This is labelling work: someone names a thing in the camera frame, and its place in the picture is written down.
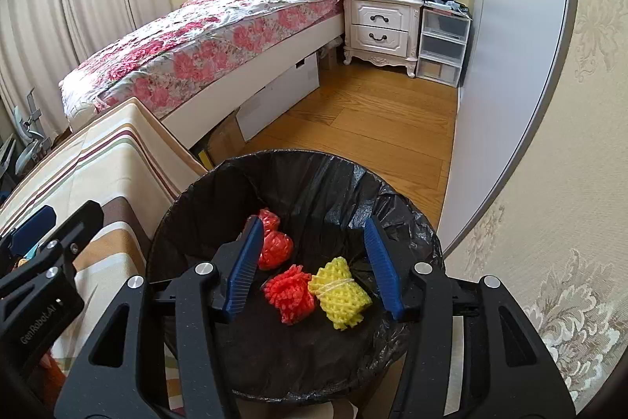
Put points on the white storage box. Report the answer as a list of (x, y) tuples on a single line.
[(279, 100)]

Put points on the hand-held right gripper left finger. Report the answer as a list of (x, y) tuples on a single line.
[(243, 271)]

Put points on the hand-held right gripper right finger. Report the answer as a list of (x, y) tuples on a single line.
[(381, 267)]

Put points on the yellow foam fruit net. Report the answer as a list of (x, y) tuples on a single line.
[(341, 296)]

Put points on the clear plastic drawer unit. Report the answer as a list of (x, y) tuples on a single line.
[(441, 41)]

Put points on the trash bin with black bag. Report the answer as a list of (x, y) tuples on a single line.
[(304, 203)]

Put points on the white wardrobe door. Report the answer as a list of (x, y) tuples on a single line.
[(505, 55)]

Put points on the striped tablecloth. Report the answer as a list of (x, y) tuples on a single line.
[(98, 163)]

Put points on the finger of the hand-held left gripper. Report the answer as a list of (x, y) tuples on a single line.
[(32, 222), (64, 232)]

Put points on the brown cardboard box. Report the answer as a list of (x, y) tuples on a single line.
[(223, 137)]

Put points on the pink floral quilt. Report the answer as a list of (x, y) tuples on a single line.
[(221, 31)]

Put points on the white carved nightstand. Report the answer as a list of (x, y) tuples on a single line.
[(382, 36)]

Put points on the grey desk chair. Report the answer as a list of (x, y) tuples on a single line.
[(29, 129)]

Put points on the red foam fruit net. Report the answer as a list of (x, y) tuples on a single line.
[(273, 244), (289, 296)]

